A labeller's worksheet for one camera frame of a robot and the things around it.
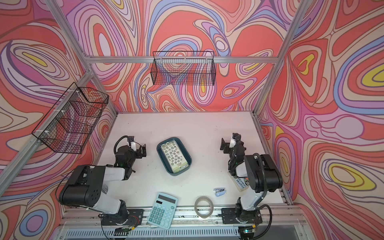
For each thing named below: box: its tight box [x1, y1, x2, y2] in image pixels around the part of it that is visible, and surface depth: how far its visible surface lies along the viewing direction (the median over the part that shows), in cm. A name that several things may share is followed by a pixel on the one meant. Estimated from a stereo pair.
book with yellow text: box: [227, 171, 250, 192], surface depth 84 cm
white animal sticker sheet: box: [161, 139, 190, 174], surface depth 92 cm
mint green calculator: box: [147, 192, 178, 230], surface depth 75 cm
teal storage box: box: [156, 137, 193, 177], surface depth 93 cm
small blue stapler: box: [213, 187, 226, 197], surface depth 82 cm
